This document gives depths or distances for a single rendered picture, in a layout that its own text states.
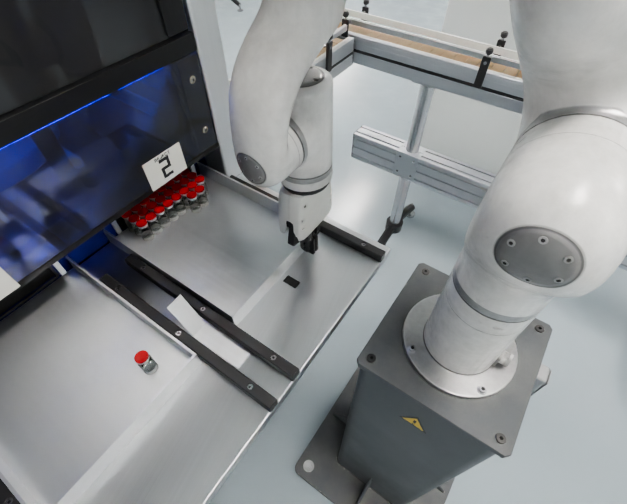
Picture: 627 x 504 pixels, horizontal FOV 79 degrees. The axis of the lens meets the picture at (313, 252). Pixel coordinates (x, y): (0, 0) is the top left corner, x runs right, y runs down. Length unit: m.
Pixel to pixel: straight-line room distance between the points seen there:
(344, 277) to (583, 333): 1.44
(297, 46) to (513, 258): 0.29
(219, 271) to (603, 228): 0.60
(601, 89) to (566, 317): 1.64
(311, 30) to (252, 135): 0.12
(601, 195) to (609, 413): 1.57
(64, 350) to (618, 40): 0.78
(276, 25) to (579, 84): 0.29
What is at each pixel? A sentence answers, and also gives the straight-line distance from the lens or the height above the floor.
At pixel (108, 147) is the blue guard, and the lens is 0.69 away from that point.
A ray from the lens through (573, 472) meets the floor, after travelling 1.73.
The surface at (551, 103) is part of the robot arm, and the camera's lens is 0.45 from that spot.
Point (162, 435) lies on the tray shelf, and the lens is 0.64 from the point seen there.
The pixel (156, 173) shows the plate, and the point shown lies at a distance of 0.76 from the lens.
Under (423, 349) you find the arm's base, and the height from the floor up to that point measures 0.87.
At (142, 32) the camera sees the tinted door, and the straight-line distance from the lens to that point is 0.70.
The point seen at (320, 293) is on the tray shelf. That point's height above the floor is 0.88.
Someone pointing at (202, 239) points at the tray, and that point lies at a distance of 0.81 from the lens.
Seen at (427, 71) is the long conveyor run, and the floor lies 0.89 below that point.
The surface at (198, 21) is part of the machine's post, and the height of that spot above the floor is 1.22.
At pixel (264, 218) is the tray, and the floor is 0.88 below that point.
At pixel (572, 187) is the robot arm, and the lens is 0.35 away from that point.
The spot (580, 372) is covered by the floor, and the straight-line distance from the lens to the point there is 1.90.
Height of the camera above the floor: 1.47
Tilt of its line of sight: 51 degrees down
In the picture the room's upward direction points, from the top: straight up
